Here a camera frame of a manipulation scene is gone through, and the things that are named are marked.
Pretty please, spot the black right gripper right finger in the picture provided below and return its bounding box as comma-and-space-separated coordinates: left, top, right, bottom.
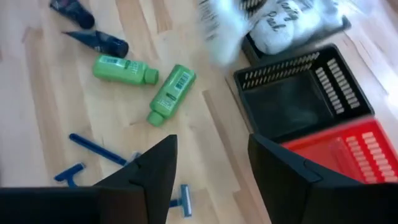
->
248, 133, 371, 224

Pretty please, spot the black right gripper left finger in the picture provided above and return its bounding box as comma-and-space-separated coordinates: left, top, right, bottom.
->
93, 134, 178, 224

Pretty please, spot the blue disposable razor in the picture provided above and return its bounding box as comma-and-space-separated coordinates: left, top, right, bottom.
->
53, 161, 87, 189
169, 183, 193, 218
68, 133, 143, 167

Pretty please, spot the green plastic travel bottle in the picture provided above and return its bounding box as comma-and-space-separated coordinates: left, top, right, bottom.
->
146, 63, 197, 128
92, 54, 160, 86

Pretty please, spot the dark Dollar Shave Club tube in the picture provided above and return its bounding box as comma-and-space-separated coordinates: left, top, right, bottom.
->
61, 29, 130, 59
49, 0, 96, 30

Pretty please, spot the black plastic basket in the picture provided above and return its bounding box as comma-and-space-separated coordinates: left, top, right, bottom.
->
241, 14, 353, 67
232, 42, 376, 144

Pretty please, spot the red plastic basket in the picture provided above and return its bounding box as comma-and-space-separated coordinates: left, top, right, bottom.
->
279, 115, 398, 185

